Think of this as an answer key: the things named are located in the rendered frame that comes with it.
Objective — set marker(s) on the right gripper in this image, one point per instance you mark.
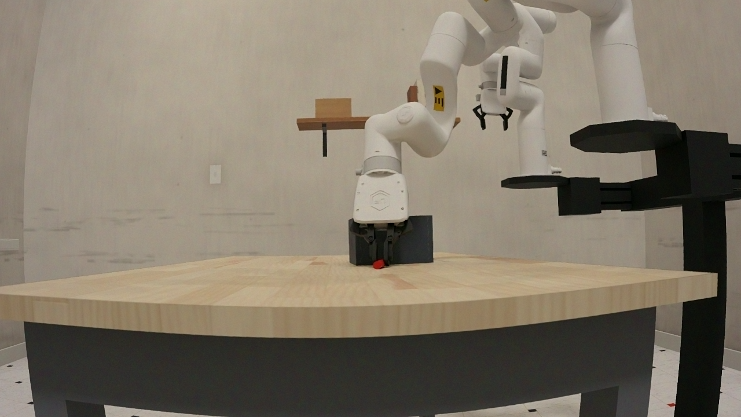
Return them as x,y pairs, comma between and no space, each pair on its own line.
489,104

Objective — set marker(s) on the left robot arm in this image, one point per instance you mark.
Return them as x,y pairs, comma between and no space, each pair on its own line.
454,40

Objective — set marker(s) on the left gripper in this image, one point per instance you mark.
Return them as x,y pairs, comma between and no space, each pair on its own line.
381,204

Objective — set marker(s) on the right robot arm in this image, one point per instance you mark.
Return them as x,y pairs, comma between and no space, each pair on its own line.
502,71

